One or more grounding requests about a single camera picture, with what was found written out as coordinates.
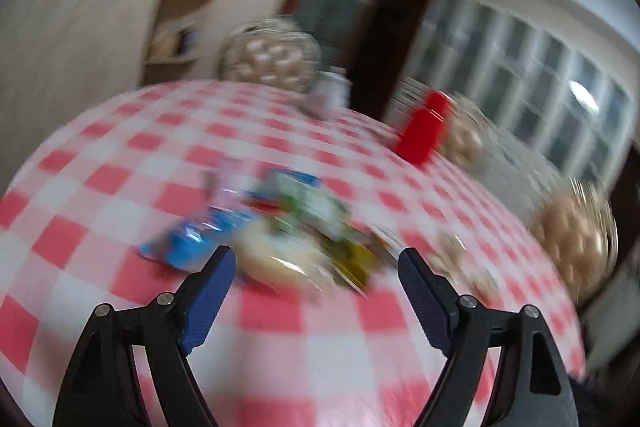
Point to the pink wafer packet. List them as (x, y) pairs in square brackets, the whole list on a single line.
[(224, 184)]

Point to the beige tufted chair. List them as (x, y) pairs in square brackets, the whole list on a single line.
[(273, 51), (468, 135), (574, 225)]

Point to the white teapot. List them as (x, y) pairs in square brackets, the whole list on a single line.
[(329, 93)]

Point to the red thermos jug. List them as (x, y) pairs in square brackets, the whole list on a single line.
[(424, 130)]

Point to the beige tufted chair middle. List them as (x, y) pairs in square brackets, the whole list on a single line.
[(468, 135)]

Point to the wooden corner shelf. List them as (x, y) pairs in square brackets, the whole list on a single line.
[(172, 45)]

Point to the beige tufted chair right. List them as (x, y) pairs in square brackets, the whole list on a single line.
[(574, 225)]

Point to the white glass door cabinet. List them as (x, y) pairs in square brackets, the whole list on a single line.
[(541, 91)]

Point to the clear bag of nuts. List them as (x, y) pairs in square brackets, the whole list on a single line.
[(451, 259)]

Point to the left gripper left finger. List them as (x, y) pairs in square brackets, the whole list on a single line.
[(101, 385)]

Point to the clear packaged round cake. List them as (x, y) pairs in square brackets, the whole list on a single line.
[(296, 259)]

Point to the green white snack packet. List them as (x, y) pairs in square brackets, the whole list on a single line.
[(301, 198)]

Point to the blue snack packet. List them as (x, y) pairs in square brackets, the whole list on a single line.
[(187, 245)]

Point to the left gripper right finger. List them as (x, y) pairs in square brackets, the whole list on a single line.
[(531, 387)]

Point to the beige tufted chair left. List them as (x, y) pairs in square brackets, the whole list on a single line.
[(273, 51)]

